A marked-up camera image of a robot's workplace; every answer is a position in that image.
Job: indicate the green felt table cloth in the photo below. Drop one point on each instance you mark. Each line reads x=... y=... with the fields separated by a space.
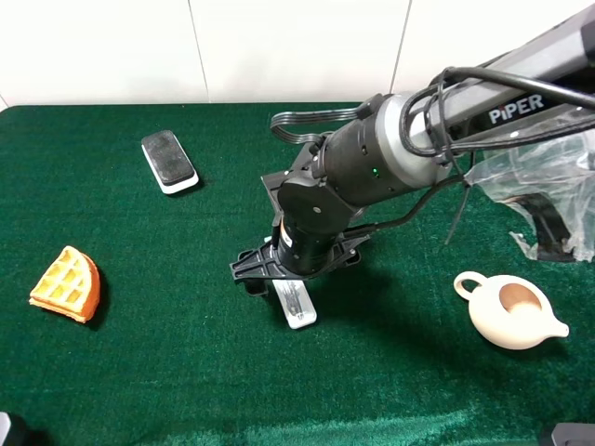
x=178 y=354

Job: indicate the orange waffle slice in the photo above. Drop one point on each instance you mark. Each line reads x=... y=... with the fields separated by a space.
x=70 y=286

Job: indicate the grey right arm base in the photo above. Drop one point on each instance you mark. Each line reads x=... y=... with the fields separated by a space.
x=568 y=434

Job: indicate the black whiteboard eraser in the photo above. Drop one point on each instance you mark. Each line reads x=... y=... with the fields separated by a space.
x=169 y=162

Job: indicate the clear plastic wrap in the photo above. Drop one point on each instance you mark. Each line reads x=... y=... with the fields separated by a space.
x=551 y=184

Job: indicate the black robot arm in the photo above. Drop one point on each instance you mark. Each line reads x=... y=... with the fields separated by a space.
x=391 y=145

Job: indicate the cream ceramic teapot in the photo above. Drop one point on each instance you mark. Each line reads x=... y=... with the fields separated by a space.
x=509 y=311

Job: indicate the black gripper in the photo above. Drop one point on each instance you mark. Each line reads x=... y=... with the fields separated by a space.
x=292 y=254

